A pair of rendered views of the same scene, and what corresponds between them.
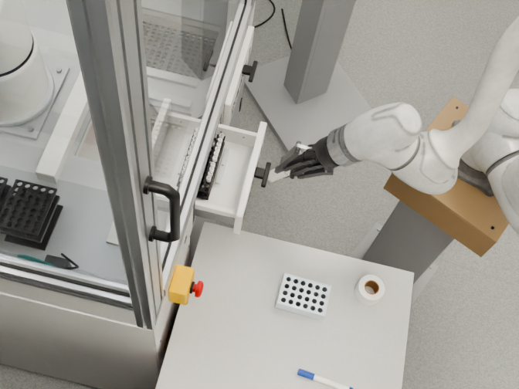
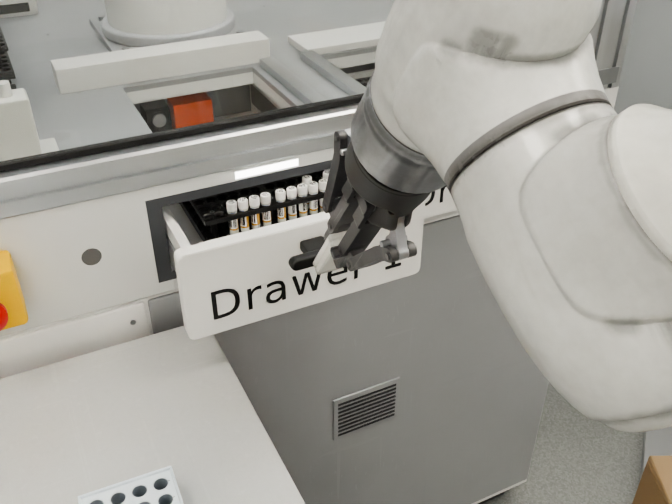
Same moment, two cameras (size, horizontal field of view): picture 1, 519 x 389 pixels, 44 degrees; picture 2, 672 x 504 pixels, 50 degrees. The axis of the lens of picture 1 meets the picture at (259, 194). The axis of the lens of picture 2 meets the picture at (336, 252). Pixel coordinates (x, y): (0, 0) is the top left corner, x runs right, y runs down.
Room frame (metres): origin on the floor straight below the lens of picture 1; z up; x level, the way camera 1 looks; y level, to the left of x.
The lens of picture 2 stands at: (0.56, -0.57, 1.33)
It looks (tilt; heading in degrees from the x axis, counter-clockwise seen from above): 34 degrees down; 62
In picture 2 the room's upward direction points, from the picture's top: straight up
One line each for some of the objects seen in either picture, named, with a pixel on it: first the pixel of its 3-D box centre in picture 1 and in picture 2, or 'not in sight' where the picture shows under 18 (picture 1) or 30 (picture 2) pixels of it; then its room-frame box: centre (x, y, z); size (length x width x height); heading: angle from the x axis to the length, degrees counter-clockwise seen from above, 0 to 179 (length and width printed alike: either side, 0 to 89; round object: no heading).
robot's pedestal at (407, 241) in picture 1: (417, 231); not in sight; (1.06, -0.56, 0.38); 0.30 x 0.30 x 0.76; 63
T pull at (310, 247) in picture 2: (261, 173); (317, 250); (0.84, 0.01, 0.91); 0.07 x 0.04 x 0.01; 179
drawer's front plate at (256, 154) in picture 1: (249, 177); (308, 262); (0.84, 0.03, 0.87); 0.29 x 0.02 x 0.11; 179
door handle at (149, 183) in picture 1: (164, 214); not in sight; (0.42, 0.13, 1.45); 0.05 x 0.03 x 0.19; 89
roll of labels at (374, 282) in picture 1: (369, 289); not in sight; (0.65, -0.33, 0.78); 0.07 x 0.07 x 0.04
